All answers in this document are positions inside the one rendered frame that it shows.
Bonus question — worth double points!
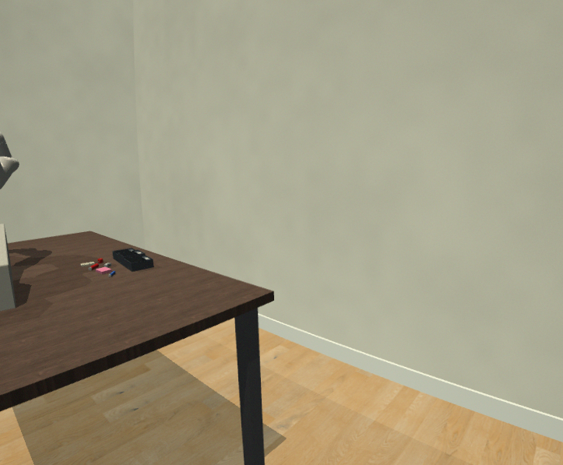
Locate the grey rack of bins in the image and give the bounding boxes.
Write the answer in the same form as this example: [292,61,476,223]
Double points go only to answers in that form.
[112,248,153,272]

